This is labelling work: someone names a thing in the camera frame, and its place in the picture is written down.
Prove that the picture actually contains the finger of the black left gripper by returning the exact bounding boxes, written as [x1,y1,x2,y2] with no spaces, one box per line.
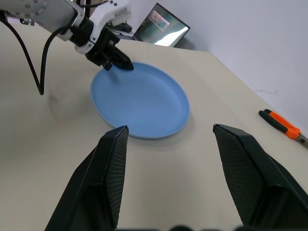
[110,57,134,71]
[112,46,132,65]

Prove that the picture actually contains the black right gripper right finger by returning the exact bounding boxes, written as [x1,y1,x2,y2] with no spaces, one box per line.
[212,123,308,231]

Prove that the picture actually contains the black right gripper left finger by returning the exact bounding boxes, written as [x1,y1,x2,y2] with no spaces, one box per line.
[44,125,129,231]

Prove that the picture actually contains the blue plate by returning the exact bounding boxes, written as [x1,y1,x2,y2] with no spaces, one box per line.
[90,61,191,140]

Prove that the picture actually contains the small black device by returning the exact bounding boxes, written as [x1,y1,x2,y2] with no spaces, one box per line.
[109,23,133,37]

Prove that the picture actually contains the open black laptop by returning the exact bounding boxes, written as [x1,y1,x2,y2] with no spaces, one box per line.
[132,2,191,48]

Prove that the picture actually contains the orange and black pliers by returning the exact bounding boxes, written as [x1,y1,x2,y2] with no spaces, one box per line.
[258,108,308,149]

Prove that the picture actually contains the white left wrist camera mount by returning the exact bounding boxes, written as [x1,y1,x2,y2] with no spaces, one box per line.
[74,0,132,55]

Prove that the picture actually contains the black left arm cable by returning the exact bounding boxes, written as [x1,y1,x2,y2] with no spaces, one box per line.
[0,9,73,96]

